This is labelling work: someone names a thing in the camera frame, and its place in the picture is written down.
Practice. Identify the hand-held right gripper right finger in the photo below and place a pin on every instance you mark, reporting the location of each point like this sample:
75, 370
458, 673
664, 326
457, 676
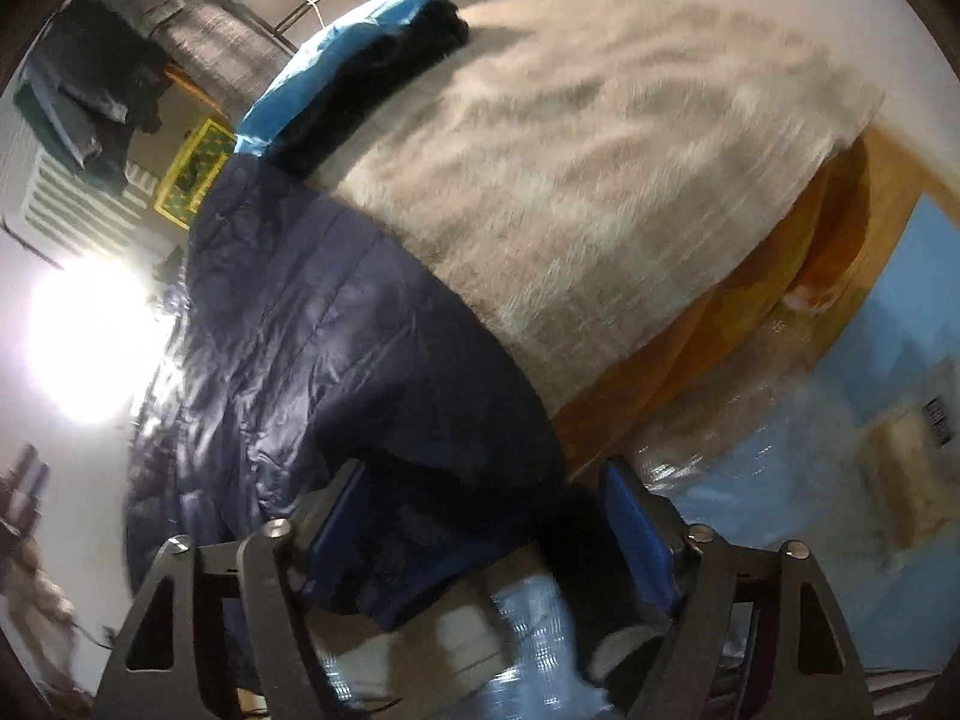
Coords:
634, 532

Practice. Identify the person's left hand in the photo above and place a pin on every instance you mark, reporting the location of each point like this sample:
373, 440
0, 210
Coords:
34, 592

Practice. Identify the beige fuzzy blanket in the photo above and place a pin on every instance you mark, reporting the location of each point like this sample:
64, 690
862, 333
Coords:
562, 187

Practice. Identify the blue denim jacket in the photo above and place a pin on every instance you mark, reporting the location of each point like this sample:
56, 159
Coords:
67, 135

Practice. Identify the grey plaid coat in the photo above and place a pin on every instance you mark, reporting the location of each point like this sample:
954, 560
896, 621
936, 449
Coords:
210, 37

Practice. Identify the yellow patterned box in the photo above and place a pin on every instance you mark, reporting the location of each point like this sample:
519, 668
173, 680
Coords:
195, 172

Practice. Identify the green white striped cloth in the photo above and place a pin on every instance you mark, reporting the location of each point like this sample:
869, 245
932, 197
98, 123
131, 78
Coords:
67, 210

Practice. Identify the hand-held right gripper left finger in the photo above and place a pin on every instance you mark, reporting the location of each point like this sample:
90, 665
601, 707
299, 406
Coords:
337, 517

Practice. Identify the round bright studio lamp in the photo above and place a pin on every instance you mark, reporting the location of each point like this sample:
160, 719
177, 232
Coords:
82, 337

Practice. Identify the black hanging jacket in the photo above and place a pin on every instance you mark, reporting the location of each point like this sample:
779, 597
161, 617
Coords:
112, 45

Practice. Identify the dark folded garment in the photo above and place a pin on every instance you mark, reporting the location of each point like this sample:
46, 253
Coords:
375, 82

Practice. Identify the navy puffer jacket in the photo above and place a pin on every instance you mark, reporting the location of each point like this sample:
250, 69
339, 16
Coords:
300, 330

